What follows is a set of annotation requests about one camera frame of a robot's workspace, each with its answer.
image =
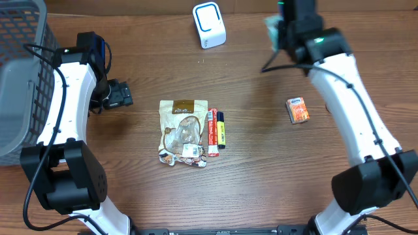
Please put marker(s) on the teal tissue pack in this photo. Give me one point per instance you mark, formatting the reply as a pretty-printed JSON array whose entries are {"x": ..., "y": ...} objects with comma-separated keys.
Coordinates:
[{"x": 272, "y": 25}]

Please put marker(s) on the orange tissue pack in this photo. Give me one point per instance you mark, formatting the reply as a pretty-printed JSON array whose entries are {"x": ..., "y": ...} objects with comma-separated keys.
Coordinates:
[{"x": 297, "y": 110}]

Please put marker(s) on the grey plastic mesh basket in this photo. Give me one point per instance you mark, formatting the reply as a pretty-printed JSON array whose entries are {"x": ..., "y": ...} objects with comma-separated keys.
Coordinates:
[{"x": 27, "y": 81}]

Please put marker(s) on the red snack stick packet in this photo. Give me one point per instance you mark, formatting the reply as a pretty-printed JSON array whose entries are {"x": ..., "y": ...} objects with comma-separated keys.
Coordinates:
[{"x": 212, "y": 133}]

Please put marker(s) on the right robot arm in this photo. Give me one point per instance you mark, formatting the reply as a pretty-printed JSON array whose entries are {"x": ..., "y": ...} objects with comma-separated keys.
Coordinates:
[{"x": 380, "y": 170}]

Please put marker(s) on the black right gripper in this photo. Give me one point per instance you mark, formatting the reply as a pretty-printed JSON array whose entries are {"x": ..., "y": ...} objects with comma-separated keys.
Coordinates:
[{"x": 283, "y": 36}]

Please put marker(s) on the yellow highlighter marker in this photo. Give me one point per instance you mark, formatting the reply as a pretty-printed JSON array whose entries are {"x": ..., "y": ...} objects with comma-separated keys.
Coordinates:
[{"x": 221, "y": 139}]

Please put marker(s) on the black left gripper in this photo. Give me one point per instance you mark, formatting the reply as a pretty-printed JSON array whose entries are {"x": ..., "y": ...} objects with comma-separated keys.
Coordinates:
[{"x": 120, "y": 94}]

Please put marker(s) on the white barcode scanner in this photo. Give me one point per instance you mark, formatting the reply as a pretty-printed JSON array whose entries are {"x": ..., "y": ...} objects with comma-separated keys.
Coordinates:
[{"x": 209, "y": 24}]

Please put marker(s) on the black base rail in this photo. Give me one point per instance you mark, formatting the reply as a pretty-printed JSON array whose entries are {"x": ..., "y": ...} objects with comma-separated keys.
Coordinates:
[{"x": 280, "y": 230}]

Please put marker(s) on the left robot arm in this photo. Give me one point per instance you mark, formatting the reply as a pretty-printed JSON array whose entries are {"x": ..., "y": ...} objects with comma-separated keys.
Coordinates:
[{"x": 67, "y": 182}]

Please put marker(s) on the brown snack pouch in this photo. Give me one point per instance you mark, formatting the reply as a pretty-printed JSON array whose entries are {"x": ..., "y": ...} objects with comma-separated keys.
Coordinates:
[{"x": 182, "y": 124}]

